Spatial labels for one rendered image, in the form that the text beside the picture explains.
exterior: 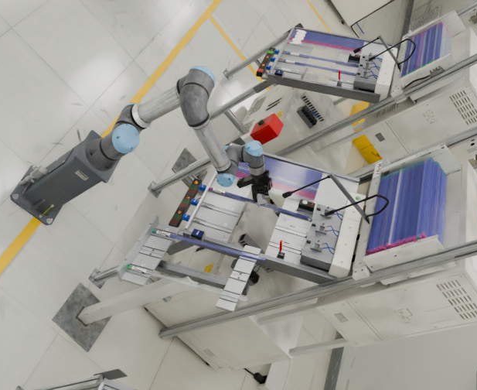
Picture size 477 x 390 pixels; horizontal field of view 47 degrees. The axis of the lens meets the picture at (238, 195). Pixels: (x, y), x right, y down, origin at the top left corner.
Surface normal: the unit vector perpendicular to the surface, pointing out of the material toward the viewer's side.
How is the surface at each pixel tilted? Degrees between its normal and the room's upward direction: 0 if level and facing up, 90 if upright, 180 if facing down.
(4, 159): 0
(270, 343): 90
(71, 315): 0
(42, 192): 90
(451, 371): 90
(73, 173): 90
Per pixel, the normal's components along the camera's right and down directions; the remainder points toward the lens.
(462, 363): -0.63, -0.69
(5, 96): 0.72, -0.33
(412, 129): -0.30, 0.65
